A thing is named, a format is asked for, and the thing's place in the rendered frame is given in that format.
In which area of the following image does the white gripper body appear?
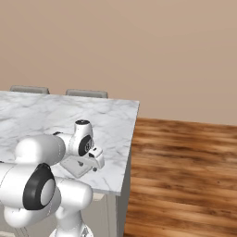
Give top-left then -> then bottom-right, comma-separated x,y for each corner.
59,155 -> 94,180

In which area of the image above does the white marble kitchen island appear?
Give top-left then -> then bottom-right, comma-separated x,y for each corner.
0,90 -> 141,237

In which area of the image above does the grey chair back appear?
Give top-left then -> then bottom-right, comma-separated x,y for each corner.
9,84 -> 51,95
65,88 -> 109,99

